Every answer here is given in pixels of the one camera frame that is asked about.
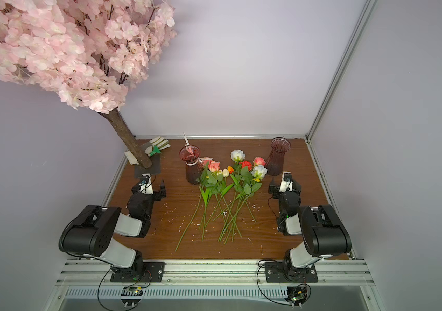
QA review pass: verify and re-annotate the white rose large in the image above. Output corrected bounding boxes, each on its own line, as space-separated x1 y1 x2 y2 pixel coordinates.
218 161 267 243

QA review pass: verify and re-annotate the pink rose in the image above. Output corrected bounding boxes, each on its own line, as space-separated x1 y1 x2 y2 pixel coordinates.
244 157 268 182
200 160 223 240

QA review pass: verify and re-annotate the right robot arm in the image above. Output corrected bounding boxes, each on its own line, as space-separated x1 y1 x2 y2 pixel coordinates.
268 176 352 272

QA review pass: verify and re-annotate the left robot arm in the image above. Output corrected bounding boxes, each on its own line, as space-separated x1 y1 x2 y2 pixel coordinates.
58 174 166 277

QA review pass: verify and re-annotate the right purple glass vase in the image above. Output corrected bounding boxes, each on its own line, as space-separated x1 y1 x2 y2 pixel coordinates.
265 137 292 176

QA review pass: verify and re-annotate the red rose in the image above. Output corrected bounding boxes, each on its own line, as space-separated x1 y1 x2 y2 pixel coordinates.
224 160 253 243

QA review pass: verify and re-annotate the left red glass vase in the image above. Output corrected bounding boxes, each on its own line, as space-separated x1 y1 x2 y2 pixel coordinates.
179 133 203 185

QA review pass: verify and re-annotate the white rose small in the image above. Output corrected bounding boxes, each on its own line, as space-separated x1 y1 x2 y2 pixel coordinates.
229 150 245 185

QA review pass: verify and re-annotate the orange tulip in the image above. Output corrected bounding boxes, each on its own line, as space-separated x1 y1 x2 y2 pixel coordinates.
201 161 235 229

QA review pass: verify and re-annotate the left circuit board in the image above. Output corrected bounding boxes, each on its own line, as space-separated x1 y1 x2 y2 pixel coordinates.
121 286 144 310

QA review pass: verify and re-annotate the circuit board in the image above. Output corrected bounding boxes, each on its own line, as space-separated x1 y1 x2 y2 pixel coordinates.
121 286 144 310
285 284 309 308

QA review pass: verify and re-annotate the right circuit board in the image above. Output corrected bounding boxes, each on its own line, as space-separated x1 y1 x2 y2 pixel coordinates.
285 284 309 308

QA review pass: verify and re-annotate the pink blossom artificial tree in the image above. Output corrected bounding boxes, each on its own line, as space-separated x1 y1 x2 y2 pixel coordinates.
0 0 176 168

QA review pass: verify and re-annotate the aluminium corner profile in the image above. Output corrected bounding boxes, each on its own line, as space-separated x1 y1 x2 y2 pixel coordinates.
306 0 377 143

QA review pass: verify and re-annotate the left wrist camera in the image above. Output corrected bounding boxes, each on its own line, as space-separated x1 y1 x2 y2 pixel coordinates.
139 173 153 194

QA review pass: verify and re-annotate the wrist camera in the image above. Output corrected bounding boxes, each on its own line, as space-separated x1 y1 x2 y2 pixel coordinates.
139 173 153 194
279 172 293 193

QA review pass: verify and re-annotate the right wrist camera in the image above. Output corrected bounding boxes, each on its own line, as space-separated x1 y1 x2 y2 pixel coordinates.
279 172 293 193

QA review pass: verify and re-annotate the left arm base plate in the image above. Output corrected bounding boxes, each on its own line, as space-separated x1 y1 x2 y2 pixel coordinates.
110 261 165 283

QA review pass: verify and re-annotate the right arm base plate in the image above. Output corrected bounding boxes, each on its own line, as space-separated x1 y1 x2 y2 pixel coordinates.
260 261 319 283

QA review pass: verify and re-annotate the aluminium mounting rail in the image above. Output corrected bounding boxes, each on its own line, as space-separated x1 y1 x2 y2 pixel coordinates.
52 260 375 302

